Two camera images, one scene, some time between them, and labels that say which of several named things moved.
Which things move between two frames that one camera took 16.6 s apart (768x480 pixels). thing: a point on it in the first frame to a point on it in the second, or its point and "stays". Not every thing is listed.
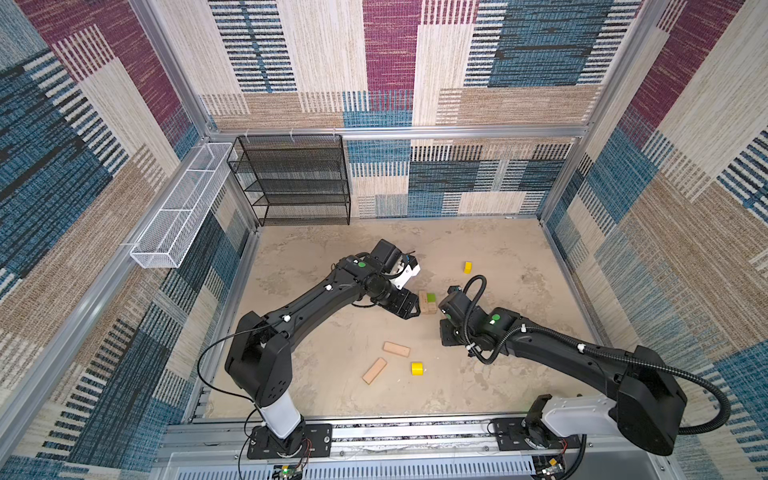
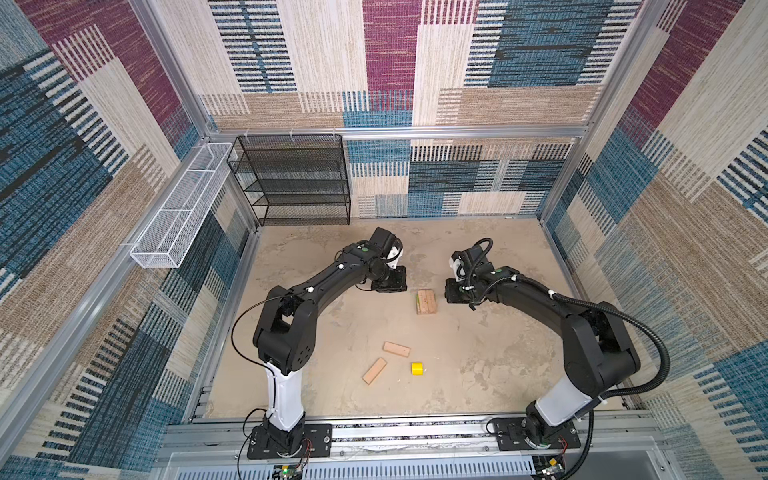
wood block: x=424 y=305 stays
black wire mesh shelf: x=295 y=180 stays
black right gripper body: x=453 y=336 to x=460 y=292
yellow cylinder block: x=417 y=369 stays
